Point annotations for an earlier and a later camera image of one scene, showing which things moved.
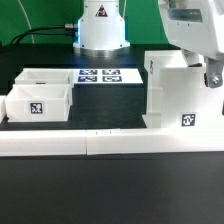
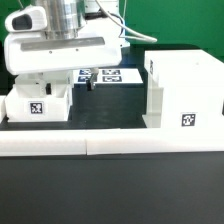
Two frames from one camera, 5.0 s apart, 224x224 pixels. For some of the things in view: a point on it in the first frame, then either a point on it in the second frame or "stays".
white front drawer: (38, 102) stays
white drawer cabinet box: (177, 95) stays
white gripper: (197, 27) -> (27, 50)
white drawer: (44, 76) stays
